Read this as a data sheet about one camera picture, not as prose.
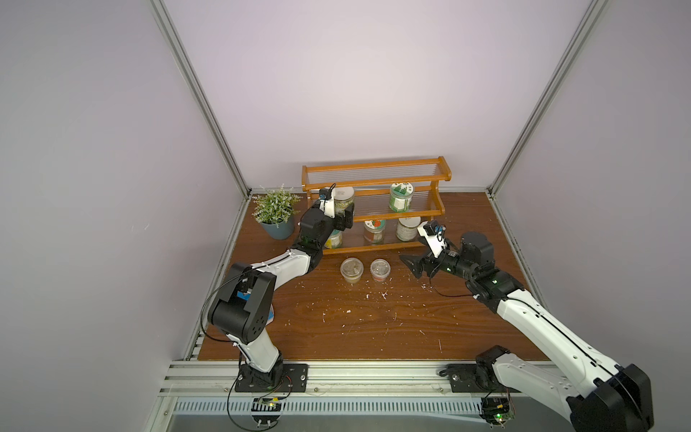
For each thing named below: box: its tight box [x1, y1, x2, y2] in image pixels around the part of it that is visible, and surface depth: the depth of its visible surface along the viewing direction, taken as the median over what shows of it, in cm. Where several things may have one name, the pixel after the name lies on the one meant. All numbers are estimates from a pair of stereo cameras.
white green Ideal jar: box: [333, 186, 355, 216], surface depth 87 cm
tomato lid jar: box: [363, 219, 386, 246], surface depth 99 cm
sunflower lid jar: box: [323, 228, 343, 250], surface depth 99 cm
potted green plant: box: [251, 183, 304, 241], surface depth 96 cm
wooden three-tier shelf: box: [301, 155, 453, 256], surface depth 94 cm
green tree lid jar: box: [388, 181, 414, 214], surface depth 91 cm
